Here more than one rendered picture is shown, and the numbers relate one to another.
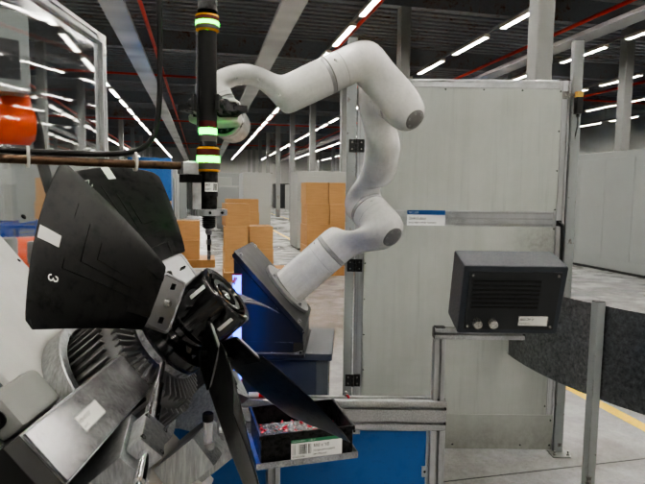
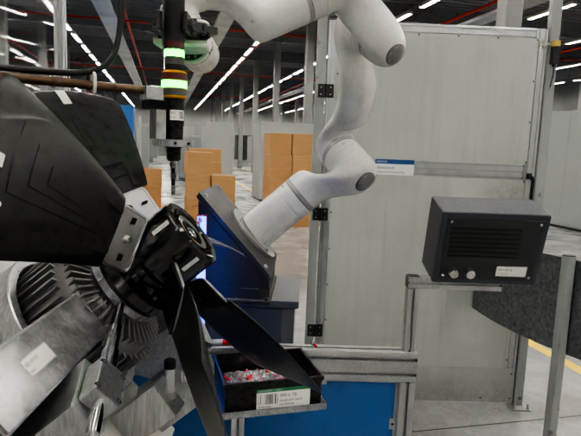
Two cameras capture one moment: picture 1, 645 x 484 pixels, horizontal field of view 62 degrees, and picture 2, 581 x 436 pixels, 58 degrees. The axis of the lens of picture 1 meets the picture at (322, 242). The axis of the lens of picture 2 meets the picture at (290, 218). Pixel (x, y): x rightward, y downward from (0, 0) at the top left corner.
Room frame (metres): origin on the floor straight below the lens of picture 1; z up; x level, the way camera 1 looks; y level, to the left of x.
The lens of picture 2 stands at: (0.08, 0.02, 1.36)
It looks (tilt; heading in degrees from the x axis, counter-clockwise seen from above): 8 degrees down; 359
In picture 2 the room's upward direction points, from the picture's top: 2 degrees clockwise
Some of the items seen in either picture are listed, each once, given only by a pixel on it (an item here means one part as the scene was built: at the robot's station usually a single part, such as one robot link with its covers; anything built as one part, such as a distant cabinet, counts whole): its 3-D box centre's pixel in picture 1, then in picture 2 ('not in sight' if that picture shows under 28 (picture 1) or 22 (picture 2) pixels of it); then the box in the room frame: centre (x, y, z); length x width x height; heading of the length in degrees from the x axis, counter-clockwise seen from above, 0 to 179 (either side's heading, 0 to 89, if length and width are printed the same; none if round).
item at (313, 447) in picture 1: (299, 429); (265, 379); (1.21, 0.05, 0.85); 0.22 x 0.17 x 0.07; 105
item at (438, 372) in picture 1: (438, 363); (410, 312); (1.38, -0.31, 0.96); 0.03 x 0.03 x 0.20; 0
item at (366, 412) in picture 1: (275, 411); (239, 359); (1.38, 0.12, 0.82); 0.90 x 0.04 x 0.08; 90
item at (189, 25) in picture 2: (226, 105); (195, 25); (1.03, 0.18, 1.56); 0.07 x 0.03 x 0.03; 1
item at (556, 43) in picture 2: (572, 113); (547, 63); (2.79, -1.28, 1.82); 0.09 x 0.04 x 0.23; 90
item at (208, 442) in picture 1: (207, 430); (169, 378); (0.89, 0.20, 0.99); 0.02 x 0.02 x 0.06
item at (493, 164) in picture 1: (458, 252); (426, 202); (2.82, -0.72, 1.10); 1.21 x 0.06 x 2.20; 90
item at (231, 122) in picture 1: (217, 112); (185, 35); (1.12, 0.22, 1.56); 0.11 x 0.10 x 0.07; 1
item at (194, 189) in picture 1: (203, 189); (168, 118); (1.01, 0.23, 1.41); 0.09 x 0.07 x 0.10; 125
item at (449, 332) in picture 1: (478, 332); (453, 282); (1.38, -0.41, 1.04); 0.24 x 0.03 x 0.03; 90
